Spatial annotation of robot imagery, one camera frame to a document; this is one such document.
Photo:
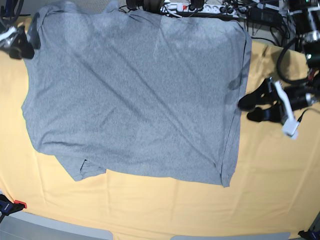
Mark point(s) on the black clamp right corner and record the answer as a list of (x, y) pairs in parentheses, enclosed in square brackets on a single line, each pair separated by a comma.
[(312, 234)]

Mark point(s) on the red black table clamp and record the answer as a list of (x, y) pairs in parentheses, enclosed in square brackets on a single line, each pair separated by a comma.
[(7, 207)]

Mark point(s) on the white power strip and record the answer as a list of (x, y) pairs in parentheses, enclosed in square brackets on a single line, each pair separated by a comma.
[(185, 9)]

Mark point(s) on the grey t-shirt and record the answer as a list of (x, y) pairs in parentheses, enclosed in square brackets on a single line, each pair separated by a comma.
[(136, 93)]

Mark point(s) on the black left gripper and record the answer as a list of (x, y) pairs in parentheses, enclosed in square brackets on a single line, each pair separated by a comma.
[(299, 96)]

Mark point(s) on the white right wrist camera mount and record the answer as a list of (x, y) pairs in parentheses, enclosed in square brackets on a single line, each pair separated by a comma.
[(6, 38)]

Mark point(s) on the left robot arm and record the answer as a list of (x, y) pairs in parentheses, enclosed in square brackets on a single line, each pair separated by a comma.
[(306, 16)]

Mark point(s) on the black power adapter box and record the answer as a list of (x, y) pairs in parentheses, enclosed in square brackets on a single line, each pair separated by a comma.
[(265, 17)]

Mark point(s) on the yellow tablecloth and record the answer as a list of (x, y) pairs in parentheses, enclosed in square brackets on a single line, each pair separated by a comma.
[(275, 187)]

